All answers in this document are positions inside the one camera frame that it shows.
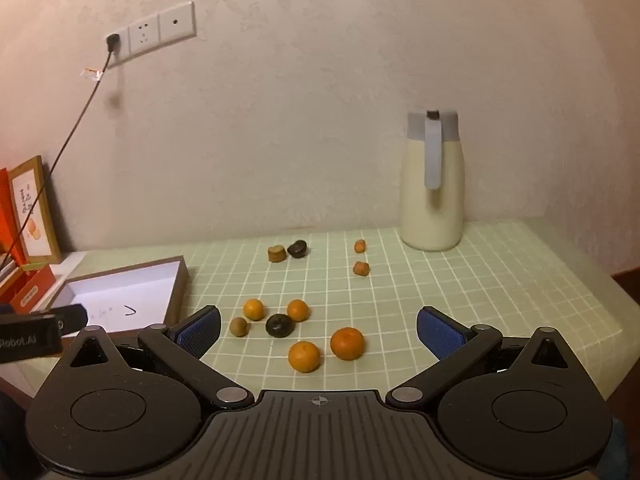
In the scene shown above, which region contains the green checked tablecloth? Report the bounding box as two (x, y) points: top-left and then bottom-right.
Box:
(0, 217), (626, 396)

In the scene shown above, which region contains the red paper envelope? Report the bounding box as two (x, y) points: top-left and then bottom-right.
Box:
(0, 167), (28, 266)

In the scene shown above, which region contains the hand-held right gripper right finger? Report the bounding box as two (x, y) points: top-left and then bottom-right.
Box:
(386, 306), (581, 409)

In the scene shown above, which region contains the dark power cable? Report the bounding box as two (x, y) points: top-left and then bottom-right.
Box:
(0, 49), (115, 266)

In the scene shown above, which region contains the open red cardboard box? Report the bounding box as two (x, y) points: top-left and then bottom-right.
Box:
(0, 260), (63, 316)

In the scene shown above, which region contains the white wall plate, round hole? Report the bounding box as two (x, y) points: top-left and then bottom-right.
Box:
(157, 1), (197, 44)

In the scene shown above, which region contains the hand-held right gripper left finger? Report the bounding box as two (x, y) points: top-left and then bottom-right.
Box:
(60, 306), (255, 409)

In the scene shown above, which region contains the wooden picture frame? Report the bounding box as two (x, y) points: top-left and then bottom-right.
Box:
(7, 155), (63, 265)

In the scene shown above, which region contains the brown box with white inside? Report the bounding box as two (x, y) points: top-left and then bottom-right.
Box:
(37, 255), (190, 338)

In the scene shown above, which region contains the cream thermos jug, grey lid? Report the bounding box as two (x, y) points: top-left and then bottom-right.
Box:
(400, 108), (466, 252)

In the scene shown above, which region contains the white wall socket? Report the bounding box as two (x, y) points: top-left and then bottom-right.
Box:
(129, 16), (161, 59)
(106, 29), (132, 69)

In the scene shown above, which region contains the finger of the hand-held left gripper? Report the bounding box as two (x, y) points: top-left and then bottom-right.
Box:
(50, 303), (89, 334)

